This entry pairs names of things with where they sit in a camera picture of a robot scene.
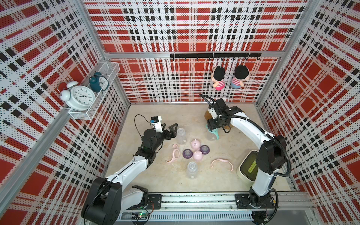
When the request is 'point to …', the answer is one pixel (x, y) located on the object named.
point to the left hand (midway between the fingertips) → (174, 124)
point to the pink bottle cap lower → (198, 155)
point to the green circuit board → (139, 215)
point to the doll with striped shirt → (241, 73)
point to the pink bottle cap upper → (195, 144)
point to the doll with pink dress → (218, 74)
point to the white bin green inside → (247, 169)
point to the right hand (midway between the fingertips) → (216, 124)
